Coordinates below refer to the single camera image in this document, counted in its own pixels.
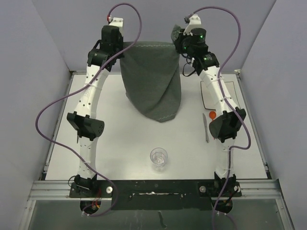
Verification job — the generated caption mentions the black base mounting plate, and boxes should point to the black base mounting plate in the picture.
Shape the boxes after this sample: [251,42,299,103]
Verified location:
[69,179,242,214]

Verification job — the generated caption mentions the silver table knife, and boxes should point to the silver table knife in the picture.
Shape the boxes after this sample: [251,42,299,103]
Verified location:
[202,113,210,143]

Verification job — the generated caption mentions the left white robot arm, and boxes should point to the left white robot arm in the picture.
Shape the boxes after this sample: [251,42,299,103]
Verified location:
[67,25,123,197]

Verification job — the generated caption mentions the orange plastic spoon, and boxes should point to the orange plastic spoon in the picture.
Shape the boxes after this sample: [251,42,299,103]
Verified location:
[209,111,216,120]

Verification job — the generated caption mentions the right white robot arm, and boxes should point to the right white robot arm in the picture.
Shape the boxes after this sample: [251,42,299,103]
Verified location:
[173,28,246,196]

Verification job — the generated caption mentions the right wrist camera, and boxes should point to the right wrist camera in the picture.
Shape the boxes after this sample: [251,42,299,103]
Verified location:
[183,14,201,35]

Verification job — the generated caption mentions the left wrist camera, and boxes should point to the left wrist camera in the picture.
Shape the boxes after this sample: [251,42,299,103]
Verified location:
[107,15,124,35]

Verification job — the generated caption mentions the grey cloth placemat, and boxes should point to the grey cloth placemat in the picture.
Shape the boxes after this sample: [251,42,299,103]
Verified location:
[119,23,183,123]

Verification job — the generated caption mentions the clear plastic cup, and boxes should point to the clear plastic cup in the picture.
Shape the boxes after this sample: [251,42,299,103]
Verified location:
[150,148,168,172]

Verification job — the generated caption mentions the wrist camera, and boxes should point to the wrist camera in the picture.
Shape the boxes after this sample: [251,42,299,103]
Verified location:
[183,14,201,35]
[107,15,124,35]

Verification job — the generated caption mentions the white square plate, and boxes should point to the white square plate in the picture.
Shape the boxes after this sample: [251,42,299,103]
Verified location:
[201,81,241,110]

